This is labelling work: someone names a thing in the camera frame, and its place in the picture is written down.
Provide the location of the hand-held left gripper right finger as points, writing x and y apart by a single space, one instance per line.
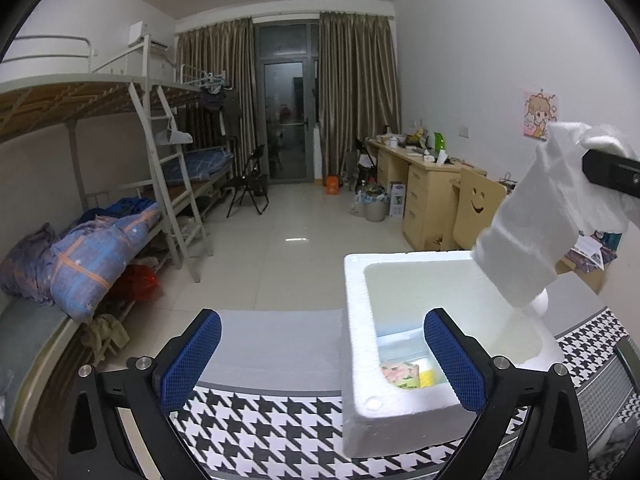
452 360

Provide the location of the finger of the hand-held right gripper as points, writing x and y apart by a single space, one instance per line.
612 172

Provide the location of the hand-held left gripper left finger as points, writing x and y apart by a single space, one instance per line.
192 355

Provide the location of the yellow foam fruit net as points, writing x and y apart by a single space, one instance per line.
430 378

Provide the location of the green and pink packet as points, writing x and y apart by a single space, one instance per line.
400 373

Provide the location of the blue face mask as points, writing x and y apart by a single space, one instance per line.
400 346

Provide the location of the white foam box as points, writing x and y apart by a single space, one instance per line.
357 360

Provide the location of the white cloth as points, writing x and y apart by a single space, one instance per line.
530 220

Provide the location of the printed paper sheets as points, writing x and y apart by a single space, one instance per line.
589 246

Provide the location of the red bag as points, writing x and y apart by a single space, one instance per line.
142 282

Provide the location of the beige cloth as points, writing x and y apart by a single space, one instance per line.
105 335

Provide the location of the houndstooth tablecloth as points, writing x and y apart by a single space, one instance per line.
260 420

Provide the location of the cluttered wooden desk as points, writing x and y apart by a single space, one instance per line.
585 270

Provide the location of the wooden chair with smiley face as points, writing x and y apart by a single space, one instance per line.
477 200

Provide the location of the blue patterned blanket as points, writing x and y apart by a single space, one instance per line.
95 255

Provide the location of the grey bucket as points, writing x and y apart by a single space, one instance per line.
376 209

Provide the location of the white box with blue print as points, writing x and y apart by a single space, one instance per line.
396 200

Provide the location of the wooden desk with drawers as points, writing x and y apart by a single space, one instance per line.
425 190

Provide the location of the green plastic stand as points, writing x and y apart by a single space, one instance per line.
439 144

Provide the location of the white bed ladder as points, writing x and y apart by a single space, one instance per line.
167 180

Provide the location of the black folding chair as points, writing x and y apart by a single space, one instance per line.
250 180

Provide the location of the blue checked mattress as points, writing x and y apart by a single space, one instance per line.
200 165

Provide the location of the orange container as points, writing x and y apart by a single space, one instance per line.
333 185

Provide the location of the black folded rack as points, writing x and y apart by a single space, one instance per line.
360 165

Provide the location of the dark hanging clothes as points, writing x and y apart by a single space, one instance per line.
220 110

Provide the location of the glass balcony door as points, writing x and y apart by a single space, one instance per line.
287 110

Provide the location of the brown curtain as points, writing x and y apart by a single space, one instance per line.
360 95
220 90

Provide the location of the white metal bunk bed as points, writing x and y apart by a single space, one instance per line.
75 100

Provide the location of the white air conditioner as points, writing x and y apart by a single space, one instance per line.
147 37

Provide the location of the cartoon wall poster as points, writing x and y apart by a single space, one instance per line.
539 114

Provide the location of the white wall switch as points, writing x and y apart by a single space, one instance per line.
465 132

